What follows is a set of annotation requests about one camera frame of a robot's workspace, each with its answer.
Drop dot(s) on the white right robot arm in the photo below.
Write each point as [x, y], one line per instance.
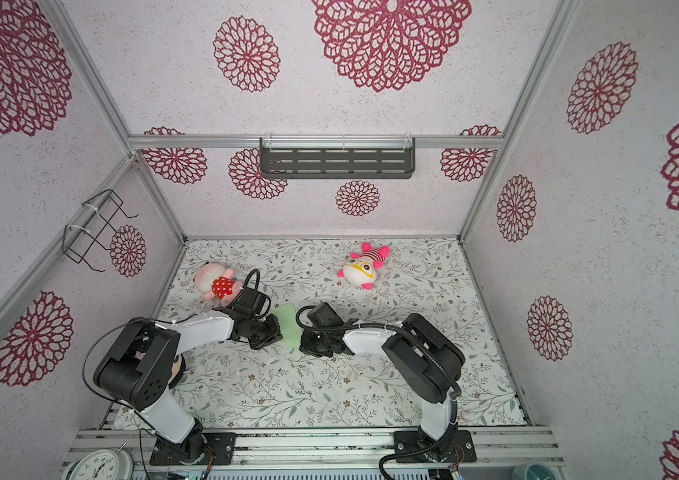
[429, 362]

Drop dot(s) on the teal cup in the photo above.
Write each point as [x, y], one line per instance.
[534, 471]

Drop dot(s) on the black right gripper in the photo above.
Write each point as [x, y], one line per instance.
[306, 344]

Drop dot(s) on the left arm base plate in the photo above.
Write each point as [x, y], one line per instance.
[199, 448]

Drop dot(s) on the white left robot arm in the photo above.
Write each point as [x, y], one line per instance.
[137, 368]

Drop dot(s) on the grey wall shelf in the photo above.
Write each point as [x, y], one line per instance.
[337, 160]

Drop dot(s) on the white pink owl plush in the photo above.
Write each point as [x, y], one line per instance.
[363, 267]

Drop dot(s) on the pink plush red dotted dress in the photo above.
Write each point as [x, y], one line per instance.
[215, 283]

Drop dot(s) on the light green paper sheet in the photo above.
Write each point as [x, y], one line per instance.
[289, 330]

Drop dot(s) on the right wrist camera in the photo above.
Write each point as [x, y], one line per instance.
[323, 316]

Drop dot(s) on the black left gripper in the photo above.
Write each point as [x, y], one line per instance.
[272, 336]

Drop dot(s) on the black wire wall rack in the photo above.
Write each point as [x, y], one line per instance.
[79, 239]

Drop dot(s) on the white analog clock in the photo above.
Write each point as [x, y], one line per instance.
[104, 464]

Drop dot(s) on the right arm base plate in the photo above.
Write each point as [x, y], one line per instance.
[416, 447]

